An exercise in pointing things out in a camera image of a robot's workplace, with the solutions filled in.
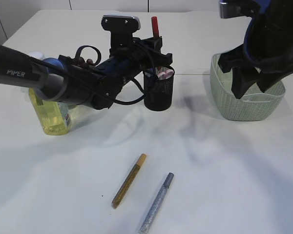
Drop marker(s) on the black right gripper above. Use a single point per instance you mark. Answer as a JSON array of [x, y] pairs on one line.
[[266, 55]]

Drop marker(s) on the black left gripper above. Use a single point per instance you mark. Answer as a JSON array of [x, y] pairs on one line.
[[129, 63]]

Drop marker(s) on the red glitter glue pen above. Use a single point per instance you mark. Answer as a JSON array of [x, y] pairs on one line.
[[155, 27]]

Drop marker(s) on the pink capped scissors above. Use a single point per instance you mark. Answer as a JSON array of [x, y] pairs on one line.
[[165, 74]]

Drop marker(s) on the purple artificial grape bunch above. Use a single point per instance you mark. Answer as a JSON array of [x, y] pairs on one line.
[[85, 63]]

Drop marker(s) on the yellow tea drink bottle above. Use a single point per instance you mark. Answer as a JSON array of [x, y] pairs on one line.
[[53, 116]]

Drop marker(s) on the gold glitter glue pen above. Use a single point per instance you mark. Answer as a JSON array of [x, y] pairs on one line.
[[128, 181]]

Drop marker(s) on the silver glitter glue pen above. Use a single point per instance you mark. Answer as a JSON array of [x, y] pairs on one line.
[[156, 205]]

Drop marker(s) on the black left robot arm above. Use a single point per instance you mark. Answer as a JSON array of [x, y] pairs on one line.
[[61, 81]]

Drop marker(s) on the green plastic woven basket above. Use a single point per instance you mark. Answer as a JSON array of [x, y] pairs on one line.
[[253, 106]]

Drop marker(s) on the black mesh pen holder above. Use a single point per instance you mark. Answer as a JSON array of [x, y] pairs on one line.
[[159, 96]]

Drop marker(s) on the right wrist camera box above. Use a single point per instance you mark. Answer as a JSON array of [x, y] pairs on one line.
[[234, 8]]

